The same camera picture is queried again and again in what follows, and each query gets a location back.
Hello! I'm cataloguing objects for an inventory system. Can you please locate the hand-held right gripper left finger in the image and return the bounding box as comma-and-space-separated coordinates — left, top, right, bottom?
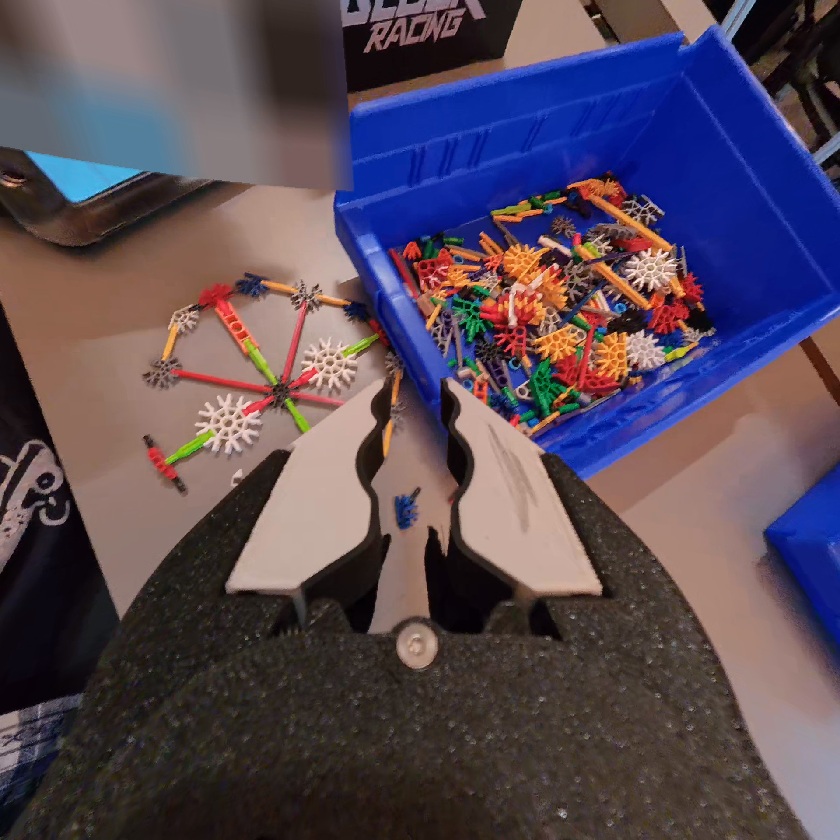
225, 378, 389, 614

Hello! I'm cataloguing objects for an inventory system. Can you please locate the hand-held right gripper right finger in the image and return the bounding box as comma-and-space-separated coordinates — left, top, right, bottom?
441, 378, 605, 605

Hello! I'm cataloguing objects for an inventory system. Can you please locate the spoked construction toy wheel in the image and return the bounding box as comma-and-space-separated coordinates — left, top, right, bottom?
143, 272, 406, 468

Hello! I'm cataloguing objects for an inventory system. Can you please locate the short black rod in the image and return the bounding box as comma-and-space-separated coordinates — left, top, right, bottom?
144, 436, 189, 494

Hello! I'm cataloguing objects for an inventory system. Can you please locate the red snowflake connector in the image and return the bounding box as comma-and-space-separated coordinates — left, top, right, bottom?
144, 436, 189, 494

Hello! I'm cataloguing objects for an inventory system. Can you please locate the pile of colourful toy pieces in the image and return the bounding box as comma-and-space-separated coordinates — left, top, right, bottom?
387, 172, 718, 437

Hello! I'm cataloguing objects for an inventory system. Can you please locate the blue plastic storage bin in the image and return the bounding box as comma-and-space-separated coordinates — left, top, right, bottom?
333, 25, 840, 480
764, 465, 840, 614

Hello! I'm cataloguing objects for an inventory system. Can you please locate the person in dark printed shirt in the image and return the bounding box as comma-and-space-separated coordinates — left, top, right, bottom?
0, 302, 123, 718

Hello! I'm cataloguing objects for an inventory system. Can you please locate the black printed box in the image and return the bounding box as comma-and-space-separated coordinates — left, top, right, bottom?
341, 0, 524, 93

